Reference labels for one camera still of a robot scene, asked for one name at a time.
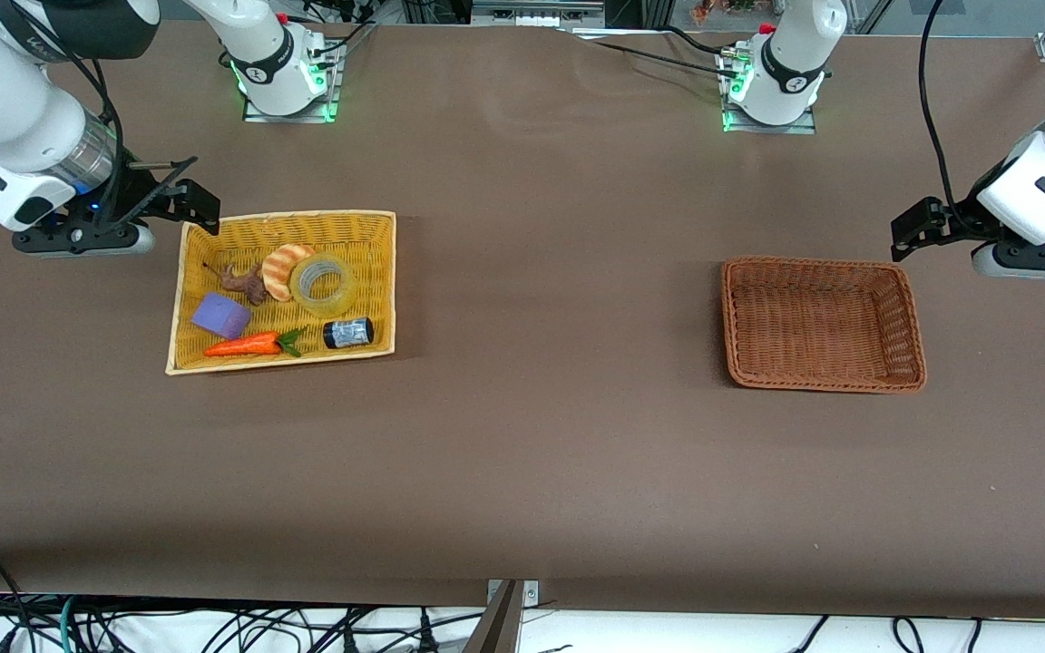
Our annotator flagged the metal table edge bracket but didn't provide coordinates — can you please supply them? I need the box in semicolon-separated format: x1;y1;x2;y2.
486;580;540;607

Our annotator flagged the yellow wicker basket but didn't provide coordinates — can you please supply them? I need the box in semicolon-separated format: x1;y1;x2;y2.
165;210;396;375

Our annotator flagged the orange background object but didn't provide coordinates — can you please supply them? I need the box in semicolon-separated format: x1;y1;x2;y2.
693;0;764;24

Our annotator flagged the grey camera mount bar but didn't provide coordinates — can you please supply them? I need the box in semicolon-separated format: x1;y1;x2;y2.
464;580;524;653

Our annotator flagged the clear yellowish tape roll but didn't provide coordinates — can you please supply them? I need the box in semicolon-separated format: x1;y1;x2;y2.
289;253;358;318

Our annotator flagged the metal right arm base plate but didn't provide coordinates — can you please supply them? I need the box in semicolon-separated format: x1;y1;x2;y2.
243;41;344;123

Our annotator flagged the black cylindrical battery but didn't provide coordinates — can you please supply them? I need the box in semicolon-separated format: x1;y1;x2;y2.
322;317;375;350

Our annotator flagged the striped toy croissant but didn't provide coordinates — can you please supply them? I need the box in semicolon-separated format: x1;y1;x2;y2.
261;243;317;303

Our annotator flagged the orange toy carrot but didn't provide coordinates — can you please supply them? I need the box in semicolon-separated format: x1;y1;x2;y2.
203;327;308;359

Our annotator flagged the brown toy figure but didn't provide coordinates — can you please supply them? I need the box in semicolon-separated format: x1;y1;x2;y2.
202;262;269;307

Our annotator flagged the grey power strip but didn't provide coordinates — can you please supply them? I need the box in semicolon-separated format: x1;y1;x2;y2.
471;0;605;28

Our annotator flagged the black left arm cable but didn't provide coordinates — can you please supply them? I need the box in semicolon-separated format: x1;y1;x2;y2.
917;0;982;232

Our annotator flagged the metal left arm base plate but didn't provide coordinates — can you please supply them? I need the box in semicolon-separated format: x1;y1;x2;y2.
720;54;818;135

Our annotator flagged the brown wicker basket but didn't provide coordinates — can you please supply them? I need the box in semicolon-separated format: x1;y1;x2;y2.
721;256;928;394

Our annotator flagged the black cable on table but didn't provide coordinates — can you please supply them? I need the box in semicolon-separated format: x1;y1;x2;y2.
572;25;746;75

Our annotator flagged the purple foam block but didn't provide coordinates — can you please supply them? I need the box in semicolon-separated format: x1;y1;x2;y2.
190;292;253;341

